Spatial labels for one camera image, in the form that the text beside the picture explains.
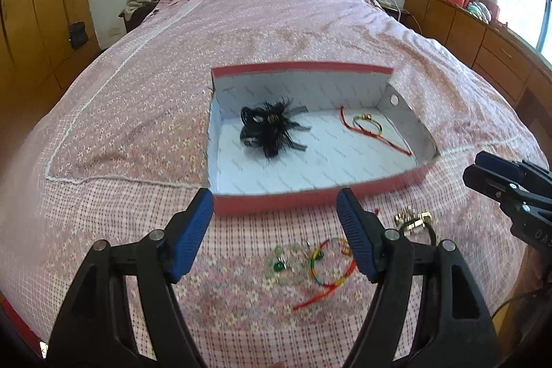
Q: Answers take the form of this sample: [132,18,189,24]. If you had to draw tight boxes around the low wooden cabinet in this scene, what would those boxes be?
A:
[404,0,552,127]

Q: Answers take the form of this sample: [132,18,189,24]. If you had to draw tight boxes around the dark wooden nightstand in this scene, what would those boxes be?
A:
[121,0,156,33]

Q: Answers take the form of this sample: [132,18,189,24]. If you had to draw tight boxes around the small black bag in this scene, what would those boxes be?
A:
[69,22,89,50]

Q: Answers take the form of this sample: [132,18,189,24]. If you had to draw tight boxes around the yellow wooden wardrobe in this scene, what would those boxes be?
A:
[0,0,102,101]

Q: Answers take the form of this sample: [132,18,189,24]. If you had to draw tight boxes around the beige crumpled garment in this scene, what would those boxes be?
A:
[118,0,167,21]

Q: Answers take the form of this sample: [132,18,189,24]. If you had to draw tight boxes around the red cardboard box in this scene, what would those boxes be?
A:
[203,61,441,218]

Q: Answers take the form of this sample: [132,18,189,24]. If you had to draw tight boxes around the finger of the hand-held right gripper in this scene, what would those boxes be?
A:
[475,151,552,184]
[463,165,552,219]

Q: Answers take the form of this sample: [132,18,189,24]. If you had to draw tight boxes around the rainbow cord bracelet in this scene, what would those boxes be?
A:
[293,238,358,310]

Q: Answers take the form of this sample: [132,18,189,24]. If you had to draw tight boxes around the black hair tie gold charm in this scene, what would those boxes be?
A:
[405,212,437,246]

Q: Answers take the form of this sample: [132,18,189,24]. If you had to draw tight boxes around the pale green bead bracelet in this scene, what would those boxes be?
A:
[264,242,312,280]

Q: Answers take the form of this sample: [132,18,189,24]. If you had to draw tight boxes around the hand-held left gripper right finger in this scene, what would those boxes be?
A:
[336,188,514,368]

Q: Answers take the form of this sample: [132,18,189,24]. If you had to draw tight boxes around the pink floral bedspread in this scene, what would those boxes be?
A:
[0,0,548,368]

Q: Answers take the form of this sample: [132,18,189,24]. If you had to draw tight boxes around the green and white plush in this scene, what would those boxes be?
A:
[468,1,492,23]

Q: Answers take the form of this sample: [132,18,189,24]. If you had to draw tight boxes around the black feather hair accessory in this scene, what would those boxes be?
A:
[239,98,311,159]

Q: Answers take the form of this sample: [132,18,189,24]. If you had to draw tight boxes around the red string bracelet gold bells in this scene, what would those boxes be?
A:
[339,106,412,157]

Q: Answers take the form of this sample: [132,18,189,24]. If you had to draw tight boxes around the black cable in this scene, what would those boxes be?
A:
[491,290,533,319]

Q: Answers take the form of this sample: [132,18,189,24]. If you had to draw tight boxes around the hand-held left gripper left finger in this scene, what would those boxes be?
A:
[45,188,215,368]

